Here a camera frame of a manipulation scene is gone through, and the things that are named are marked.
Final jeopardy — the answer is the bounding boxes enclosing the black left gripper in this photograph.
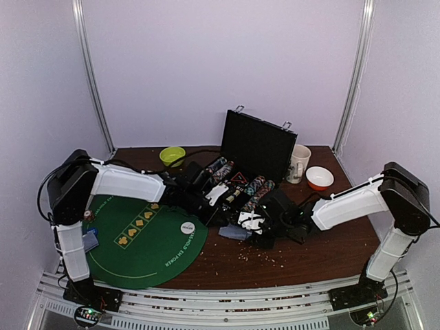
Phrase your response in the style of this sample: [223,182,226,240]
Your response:
[181,189,228,228]

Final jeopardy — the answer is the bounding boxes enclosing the white dealer button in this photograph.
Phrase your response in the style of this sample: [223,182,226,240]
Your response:
[180,221,196,234]

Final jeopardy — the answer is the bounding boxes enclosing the black poker chip case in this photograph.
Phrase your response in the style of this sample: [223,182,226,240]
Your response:
[199,106,297,212]

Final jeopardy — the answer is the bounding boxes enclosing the small poker chip stack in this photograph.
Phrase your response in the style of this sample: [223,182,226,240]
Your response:
[83,210,95,223]

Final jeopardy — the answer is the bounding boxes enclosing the dealt card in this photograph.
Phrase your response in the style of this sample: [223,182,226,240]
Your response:
[82,232,99,252]

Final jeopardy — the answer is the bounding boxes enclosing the grey playing card deck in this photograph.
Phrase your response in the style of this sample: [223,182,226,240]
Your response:
[232,228,252,241]

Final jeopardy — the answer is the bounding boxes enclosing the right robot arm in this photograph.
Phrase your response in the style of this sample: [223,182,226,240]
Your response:
[238,162,439,306]

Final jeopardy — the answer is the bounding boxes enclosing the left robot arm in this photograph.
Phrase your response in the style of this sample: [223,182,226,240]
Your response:
[39,149,173,305]

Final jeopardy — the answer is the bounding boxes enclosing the blue boxed card deck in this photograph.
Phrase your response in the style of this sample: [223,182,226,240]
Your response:
[225,190,241,203]

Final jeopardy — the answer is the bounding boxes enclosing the poker chip row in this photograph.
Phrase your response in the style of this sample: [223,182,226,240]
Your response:
[241,176,276,212]
[205,157,227,175]
[212,161,234,184]

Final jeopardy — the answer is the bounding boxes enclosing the poker chip row right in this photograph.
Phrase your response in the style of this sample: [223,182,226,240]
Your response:
[241,176,276,212]

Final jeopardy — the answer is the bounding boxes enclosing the poker chip row far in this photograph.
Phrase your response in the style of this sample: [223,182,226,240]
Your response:
[205,157,227,175]

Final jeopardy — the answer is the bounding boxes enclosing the black red triangle token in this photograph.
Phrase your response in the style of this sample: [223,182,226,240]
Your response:
[230,172,248,186]

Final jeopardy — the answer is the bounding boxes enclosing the lime green bowl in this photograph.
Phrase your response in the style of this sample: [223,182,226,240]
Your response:
[159,146,186,168]

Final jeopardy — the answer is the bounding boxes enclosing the orange white bowl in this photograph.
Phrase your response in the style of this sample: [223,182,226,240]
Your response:
[305,166,334,191]

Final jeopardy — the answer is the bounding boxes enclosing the green round poker mat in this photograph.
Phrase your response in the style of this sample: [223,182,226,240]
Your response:
[82,195,208,289]

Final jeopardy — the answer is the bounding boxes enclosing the beige cup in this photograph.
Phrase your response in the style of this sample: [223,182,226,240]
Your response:
[285,144,311,184]

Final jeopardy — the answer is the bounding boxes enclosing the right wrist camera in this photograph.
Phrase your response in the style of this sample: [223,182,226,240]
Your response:
[260,189,298,220]

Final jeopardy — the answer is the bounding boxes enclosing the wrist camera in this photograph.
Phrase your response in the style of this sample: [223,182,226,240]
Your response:
[260,189,298,220]
[184,162,210,189]

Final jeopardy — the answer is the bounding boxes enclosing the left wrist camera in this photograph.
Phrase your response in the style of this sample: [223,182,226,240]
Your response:
[184,162,210,189]

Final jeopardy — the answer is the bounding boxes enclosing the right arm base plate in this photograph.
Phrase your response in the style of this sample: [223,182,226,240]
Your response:
[328,284,388,311]

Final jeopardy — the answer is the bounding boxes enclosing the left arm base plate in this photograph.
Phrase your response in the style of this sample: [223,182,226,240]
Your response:
[63,286,123,312]

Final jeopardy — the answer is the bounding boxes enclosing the right black cable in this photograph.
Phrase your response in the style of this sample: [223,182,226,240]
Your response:
[384,175,440,230]

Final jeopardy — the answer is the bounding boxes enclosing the right aluminium post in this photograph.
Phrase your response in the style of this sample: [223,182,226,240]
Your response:
[333,0,375,157]

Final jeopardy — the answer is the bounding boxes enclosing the aluminium post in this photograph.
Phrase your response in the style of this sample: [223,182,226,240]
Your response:
[72,0,116,155]
[333,0,375,157]

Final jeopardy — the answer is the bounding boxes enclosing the left aluminium post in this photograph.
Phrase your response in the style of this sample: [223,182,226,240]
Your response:
[72,0,116,155]

